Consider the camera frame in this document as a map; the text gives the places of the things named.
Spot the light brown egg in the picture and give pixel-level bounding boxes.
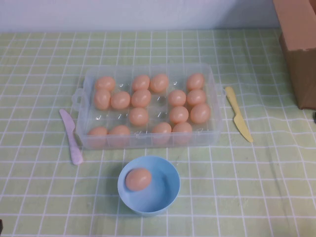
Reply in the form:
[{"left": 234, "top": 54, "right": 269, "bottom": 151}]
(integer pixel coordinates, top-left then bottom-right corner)
[
  {"left": 107, "top": 124, "right": 131, "bottom": 148},
  {"left": 168, "top": 89, "right": 187, "bottom": 107},
  {"left": 190, "top": 103, "right": 211, "bottom": 124},
  {"left": 86, "top": 126, "right": 109, "bottom": 149},
  {"left": 130, "top": 89, "right": 152, "bottom": 108},
  {"left": 169, "top": 106, "right": 190, "bottom": 124},
  {"left": 186, "top": 89, "right": 207, "bottom": 106},
  {"left": 186, "top": 73, "right": 205, "bottom": 91},
  {"left": 128, "top": 107, "right": 149, "bottom": 126},
  {"left": 110, "top": 91, "right": 131, "bottom": 110},
  {"left": 131, "top": 75, "right": 151, "bottom": 91},
  {"left": 149, "top": 74, "right": 169, "bottom": 94},
  {"left": 125, "top": 168, "right": 152, "bottom": 191},
  {"left": 172, "top": 121, "right": 193, "bottom": 145},
  {"left": 94, "top": 76, "right": 116, "bottom": 90},
  {"left": 151, "top": 122, "right": 172, "bottom": 146},
  {"left": 93, "top": 88, "right": 112, "bottom": 111}
]

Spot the clear plastic egg box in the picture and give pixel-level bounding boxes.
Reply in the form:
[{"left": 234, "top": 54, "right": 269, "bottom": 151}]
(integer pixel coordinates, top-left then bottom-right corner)
[{"left": 71, "top": 63, "right": 227, "bottom": 151}]

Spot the brown cardboard box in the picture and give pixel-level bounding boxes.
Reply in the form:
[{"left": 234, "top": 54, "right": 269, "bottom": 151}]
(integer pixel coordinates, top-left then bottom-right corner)
[{"left": 272, "top": 0, "right": 316, "bottom": 111}]

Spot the light blue plastic bowl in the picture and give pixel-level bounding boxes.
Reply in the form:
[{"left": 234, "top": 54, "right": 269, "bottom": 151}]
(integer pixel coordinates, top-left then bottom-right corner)
[{"left": 118, "top": 156, "right": 181, "bottom": 214}]

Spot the yellow plastic knife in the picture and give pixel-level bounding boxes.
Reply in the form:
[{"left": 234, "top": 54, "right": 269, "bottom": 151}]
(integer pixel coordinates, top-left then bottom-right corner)
[{"left": 224, "top": 86, "right": 254, "bottom": 143}]

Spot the pale pink plastic knife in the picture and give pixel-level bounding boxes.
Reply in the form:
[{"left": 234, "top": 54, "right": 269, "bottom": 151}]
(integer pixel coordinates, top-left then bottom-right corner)
[{"left": 58, "top": 109, "right": 84, "bottom": 165}]

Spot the green checkered tablecloth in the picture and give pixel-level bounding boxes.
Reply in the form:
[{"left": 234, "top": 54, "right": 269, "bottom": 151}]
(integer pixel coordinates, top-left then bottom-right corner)
[{"left": 0, "top": 29, "right": 316, "bottom": 237}]

